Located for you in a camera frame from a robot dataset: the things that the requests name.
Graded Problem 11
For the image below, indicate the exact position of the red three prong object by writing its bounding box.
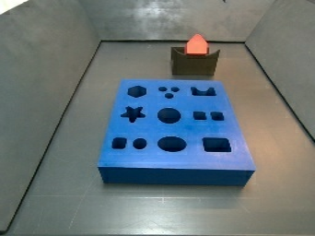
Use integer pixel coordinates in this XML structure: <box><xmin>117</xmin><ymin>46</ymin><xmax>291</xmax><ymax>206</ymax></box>
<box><xmin>184</xmin><ymin>34</ymin><xmax>209</xmax><ymax>55</ymax></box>

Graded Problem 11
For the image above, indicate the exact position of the blue foam shape board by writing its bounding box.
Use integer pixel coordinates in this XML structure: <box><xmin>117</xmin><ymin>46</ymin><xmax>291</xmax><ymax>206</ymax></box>
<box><xmin>97</xmin><ymin>79</ymin><xmax>256</xmax><ymax>186</ymax></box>

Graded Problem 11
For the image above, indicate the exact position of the black curved fixture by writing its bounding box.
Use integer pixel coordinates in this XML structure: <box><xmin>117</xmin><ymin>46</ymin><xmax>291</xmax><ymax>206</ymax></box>
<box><xmin>171</xmin><ymin>47</ymin><xmax>220</xmax><ymax>76</ymax></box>

